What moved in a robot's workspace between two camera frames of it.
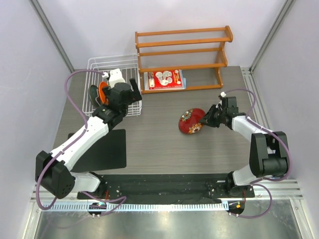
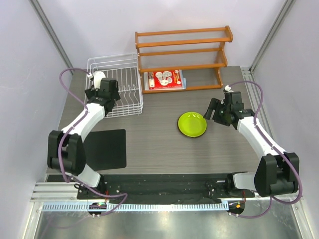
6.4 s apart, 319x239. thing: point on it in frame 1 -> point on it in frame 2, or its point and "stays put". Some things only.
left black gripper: (134, 95) -> (92, 92)
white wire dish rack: (128, 65) stays put
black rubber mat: (108, 152) stays put
